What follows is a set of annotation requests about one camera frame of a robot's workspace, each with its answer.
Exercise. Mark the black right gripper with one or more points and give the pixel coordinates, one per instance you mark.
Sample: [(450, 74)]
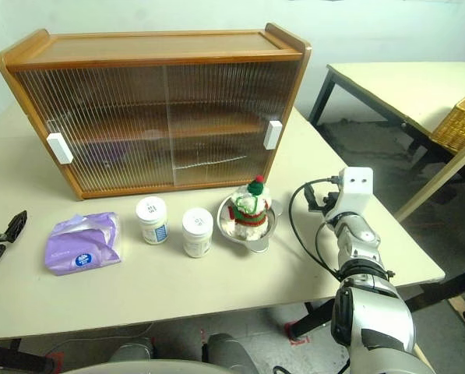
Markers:
[(318, 202)]

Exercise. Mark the white plush toy knit sweater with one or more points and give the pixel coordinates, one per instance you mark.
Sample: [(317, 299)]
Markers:
[(247, 218)]

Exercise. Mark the ribbed glass sliding door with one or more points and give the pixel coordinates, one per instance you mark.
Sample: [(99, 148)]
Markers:
[(224, 117), (99, 117)]

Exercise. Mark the white lidded jar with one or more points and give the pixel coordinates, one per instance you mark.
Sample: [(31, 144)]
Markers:
[(197, 233), (152, 222)]

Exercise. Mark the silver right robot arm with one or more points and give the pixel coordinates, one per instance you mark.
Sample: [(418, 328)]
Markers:
[(372, 311)]

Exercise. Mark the brown wooden cabinet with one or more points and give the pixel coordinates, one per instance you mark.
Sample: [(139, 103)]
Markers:
[(158, 46)]

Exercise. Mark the stainless steel bowl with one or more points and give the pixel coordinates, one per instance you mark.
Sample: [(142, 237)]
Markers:
[(261, 243)]

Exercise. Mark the purple tissue pack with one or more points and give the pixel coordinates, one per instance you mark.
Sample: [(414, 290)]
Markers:
[(80, 245)]

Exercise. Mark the beige table black legs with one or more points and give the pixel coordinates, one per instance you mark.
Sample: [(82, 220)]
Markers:
[(392, 85)]

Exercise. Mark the yellow wicker basket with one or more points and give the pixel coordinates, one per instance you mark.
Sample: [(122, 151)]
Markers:
[(462, 124)]

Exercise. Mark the dark grey rounded shape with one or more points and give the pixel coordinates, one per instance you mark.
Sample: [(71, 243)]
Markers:
[(232, 350), (132, 348)]

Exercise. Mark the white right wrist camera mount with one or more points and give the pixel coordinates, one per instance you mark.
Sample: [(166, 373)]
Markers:
[(354, 191)]

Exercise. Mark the black table leg frame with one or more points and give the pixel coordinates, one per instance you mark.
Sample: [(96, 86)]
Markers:
[(314, 319)]

